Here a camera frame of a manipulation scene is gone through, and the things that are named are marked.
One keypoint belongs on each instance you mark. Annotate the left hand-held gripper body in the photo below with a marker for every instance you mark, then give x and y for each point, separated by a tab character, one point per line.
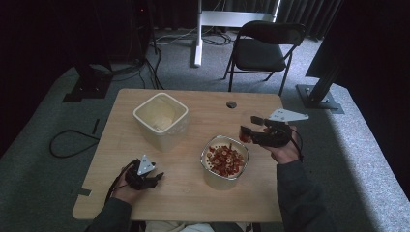
138	179

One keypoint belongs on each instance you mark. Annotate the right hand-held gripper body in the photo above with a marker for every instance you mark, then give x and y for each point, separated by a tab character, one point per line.
277	137

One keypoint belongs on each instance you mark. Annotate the cream square plastic bin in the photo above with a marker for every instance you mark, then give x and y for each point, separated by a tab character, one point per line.
167	137

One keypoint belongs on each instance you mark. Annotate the clear bowl of red snacks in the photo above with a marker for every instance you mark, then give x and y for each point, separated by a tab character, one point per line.
219	183

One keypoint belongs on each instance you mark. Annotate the person's left hand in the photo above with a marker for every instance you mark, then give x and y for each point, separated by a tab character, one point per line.
125	193

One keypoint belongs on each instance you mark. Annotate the person's right hand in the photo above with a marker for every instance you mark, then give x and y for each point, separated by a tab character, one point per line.
288	153

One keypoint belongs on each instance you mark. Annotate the red chili food scraps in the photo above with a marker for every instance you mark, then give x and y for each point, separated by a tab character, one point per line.
225	160

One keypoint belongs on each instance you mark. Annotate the crumpled white paper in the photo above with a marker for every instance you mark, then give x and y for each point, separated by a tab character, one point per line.
162	124

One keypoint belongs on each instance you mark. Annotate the grey tape piece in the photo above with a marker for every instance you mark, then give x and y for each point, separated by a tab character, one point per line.
84	192

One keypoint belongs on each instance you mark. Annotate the person's light clothing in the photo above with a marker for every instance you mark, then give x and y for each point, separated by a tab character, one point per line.
193	227

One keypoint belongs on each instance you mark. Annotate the black folding chair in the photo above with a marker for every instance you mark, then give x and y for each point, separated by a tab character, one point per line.
257	54

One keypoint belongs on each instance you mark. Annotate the black strip on floor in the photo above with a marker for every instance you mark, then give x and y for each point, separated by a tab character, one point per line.
95	126

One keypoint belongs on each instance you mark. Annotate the white metal stand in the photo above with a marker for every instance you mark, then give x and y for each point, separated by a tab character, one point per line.
198	48

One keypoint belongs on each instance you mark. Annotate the dark curtain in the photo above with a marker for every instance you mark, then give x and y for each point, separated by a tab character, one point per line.
306	16

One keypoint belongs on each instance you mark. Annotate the dark equipment rack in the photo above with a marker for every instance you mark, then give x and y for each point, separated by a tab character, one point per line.
141	32

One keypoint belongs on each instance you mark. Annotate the black stand with base plate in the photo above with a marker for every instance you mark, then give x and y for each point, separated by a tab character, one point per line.
317	98
88	87

